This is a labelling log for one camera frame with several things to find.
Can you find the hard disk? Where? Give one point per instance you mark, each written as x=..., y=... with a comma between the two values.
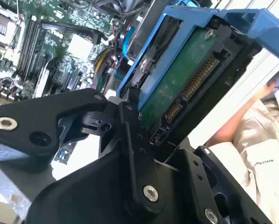
x=176, y=77

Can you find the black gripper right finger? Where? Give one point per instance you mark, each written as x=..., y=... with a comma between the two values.
x=195, y=168

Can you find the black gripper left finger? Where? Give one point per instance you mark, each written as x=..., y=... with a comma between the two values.
x=24, y=130

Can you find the person's bare hand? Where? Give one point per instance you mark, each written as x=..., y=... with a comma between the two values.
x=269, y=89

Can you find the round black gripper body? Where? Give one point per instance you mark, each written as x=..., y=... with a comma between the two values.
x=87, y=198

